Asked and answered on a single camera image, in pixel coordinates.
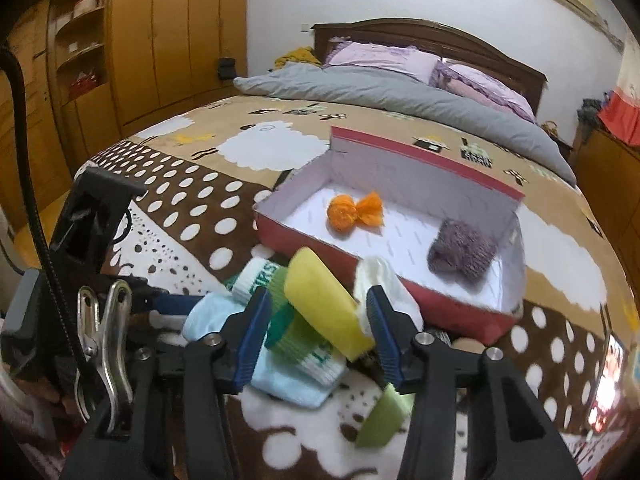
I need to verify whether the beige makeup puff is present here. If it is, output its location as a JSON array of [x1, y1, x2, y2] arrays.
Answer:
[[452, 337, 488, 356]]

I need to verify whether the yellow cloth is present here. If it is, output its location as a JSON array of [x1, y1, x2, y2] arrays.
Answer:
[[274, 46, 323, 69]]

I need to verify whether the lilac pillow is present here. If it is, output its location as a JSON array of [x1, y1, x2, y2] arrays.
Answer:
[[324, 40, 443, 86], [431, 60, 538, 123]]

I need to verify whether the white knitted sock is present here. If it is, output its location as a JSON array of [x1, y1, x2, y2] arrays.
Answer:
[[354, 256, 425, 336]]

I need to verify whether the long wooden cabinet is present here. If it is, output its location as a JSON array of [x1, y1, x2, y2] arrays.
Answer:
[[570, 125, 640, 281]]

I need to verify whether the red basket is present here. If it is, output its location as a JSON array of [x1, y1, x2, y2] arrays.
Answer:
[[69, 72, 99, 99]]

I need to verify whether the wooden wardrobe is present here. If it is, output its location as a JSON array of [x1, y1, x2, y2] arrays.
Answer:
[[0, 0, 249, 211]]

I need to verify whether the picture tablet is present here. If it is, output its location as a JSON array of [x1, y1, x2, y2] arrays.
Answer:
[[587, 332, 626, 433]]

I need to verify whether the yellow sponge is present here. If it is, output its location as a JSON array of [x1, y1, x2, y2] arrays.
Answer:
[[284, 248, 376, 362]]

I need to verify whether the grey duvet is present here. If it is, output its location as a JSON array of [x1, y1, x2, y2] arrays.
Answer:
[[233, 62, 578, 186]]

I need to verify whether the green and white sock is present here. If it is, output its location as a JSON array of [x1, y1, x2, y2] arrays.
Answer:
[[224, 256, 348, 386]]

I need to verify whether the purple knitted pouch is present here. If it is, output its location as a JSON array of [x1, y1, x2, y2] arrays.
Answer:
[[427, 219, 499, 286]]

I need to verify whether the light blue sock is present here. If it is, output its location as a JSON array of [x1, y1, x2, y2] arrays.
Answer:
[[182, 292, 333, 408]]

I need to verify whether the dark wooden headboard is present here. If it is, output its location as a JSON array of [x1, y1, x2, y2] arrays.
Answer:
[[312, 17, 548, 113]]

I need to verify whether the red and cream curtain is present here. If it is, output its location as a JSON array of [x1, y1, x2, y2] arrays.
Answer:
[[597, 45, 640, 148]]

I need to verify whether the dark green clothing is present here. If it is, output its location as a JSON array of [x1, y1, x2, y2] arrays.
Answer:
[[579, 97, 609, 132]]

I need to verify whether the green ribbon bow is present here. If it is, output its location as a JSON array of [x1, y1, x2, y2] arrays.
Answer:
[[356, 384, 416, 448]]

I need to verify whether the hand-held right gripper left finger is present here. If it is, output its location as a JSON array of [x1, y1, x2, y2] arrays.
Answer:
[[60, 287, 275, 480]]

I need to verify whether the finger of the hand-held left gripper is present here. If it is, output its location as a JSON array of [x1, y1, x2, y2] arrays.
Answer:
[[131, 285, 202, 317]]

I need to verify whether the black cable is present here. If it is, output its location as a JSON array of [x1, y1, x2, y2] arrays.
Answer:
[[0, 45, 81, 361]]

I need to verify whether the red cardboard box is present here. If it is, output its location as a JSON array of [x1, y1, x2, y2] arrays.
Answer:
[[252, 126, 527, 346]]

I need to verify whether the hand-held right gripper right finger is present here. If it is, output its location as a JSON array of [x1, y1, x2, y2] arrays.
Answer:
[[365, 285, 583, 480]]

